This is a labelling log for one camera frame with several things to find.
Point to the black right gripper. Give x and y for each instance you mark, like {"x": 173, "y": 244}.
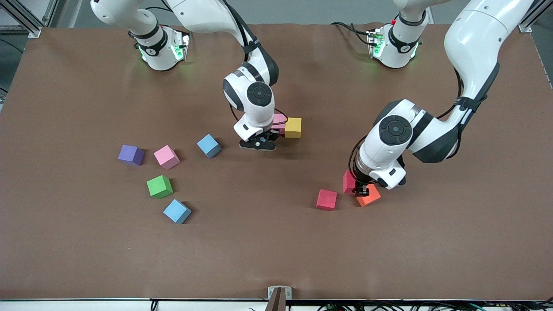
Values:
{"x": 273, "y": 137}

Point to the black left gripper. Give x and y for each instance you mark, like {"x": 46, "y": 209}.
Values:
{"x": 360, "y": 188}

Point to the red foam cube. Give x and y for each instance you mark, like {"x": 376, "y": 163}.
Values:
{"x": 326, "y": 199}
{"x": 348, "y": 183}

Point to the pink foam cube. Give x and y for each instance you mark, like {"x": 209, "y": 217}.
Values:
{"x": 166, "y": 156}
{"x": 281, "y": 123}

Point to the yellow foam cube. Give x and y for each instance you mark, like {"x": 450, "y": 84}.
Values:
{"x": 293, "y": 127}

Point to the green foam cube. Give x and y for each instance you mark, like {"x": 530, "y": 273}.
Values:
{"x": 159, "y": 186}

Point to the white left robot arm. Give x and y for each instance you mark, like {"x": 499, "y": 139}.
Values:
{"x": 475, "y": 39}

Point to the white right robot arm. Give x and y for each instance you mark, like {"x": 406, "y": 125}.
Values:
{"x": 203, "y": 17}

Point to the orange foam cube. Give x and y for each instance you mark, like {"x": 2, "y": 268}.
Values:
{"x": 372, "y": 198}

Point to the brown table mat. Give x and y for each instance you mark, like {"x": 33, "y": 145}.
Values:
{"x": 276, "y": 242}

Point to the purple foam cube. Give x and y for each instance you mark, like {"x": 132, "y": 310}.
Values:
{"x": 129, "y": 154}

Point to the metal clamp bracket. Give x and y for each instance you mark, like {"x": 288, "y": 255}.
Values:
{"x": 278, "y": 298}

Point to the aluminium frame profile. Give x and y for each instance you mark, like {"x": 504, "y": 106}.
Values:
{"x": 52, "y": 11}
{"x": 26, "y": 21}
{"x": 526, "y": 26}

